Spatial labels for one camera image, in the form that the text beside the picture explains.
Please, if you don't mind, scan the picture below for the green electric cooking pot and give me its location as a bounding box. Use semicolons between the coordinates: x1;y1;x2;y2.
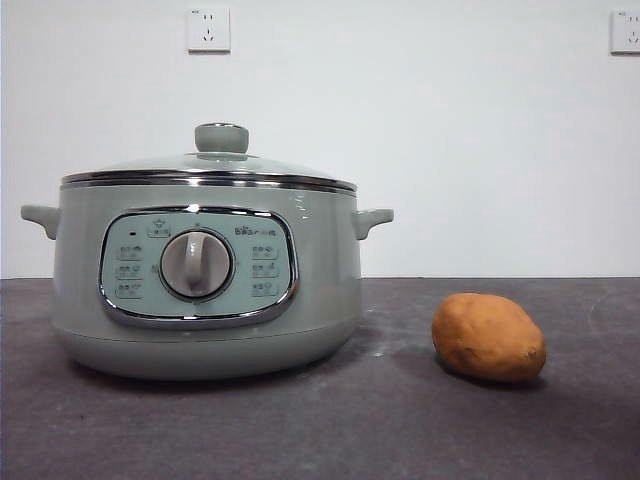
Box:
19;180;395;383

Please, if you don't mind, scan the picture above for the glass lid with green knob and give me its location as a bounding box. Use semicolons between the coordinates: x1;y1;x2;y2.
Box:
60;121;357;188

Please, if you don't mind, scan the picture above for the brown potato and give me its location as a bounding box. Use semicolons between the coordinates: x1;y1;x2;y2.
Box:
431;293;547;384

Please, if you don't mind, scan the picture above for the white wall socket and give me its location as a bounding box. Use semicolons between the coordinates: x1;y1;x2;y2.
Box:
609;10;640;56
187;8;232;54

